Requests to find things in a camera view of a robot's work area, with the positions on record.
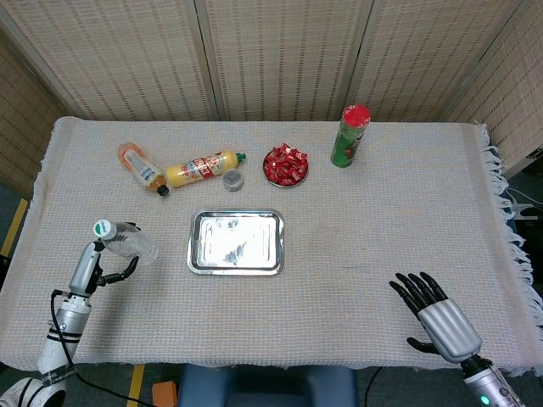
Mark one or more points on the transparent plastic water bottle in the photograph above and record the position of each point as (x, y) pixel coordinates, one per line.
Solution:
(129, 243)

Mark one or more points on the small clear round jar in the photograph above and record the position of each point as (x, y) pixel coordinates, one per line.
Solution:
(233, 181)

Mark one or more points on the bowl of red candies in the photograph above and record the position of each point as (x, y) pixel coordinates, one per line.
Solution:
(286, 165)

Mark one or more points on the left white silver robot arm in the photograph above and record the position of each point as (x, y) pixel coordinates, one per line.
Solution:
(59, 335)

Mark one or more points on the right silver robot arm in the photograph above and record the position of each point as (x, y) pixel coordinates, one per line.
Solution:
(492, 383)

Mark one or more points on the woven bamboo screen panel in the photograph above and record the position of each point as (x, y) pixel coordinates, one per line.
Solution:
(424, 55)
(284, 55)
(19, 127)
(509, 97)
(119, 55)

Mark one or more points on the round metal plate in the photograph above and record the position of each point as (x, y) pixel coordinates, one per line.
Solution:
(286, 183)

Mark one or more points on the rectangular stainless steel tray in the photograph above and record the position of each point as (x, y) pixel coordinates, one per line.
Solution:
(236, 242)

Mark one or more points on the orange floor object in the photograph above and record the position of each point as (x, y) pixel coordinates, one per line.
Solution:
(165, 394)

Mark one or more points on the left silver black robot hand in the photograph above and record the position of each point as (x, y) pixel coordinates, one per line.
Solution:
(85, 267)

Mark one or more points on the yellow floor tape strip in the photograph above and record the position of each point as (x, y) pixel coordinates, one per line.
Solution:
(136, 383)
(13, 226)

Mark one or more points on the white woven tablecloth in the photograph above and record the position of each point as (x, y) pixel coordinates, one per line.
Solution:
(339, 297)

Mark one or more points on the green Pringles can red lid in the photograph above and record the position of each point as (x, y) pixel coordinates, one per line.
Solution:
(348, 142)

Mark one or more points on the orange drink bottle black cap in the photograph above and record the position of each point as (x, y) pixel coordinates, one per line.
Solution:
(142, 168)

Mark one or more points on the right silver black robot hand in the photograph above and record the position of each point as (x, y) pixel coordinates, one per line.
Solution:
(445, 322)

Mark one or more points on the yellow bottle green cap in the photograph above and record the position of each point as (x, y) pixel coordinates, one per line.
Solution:
(199, 168)

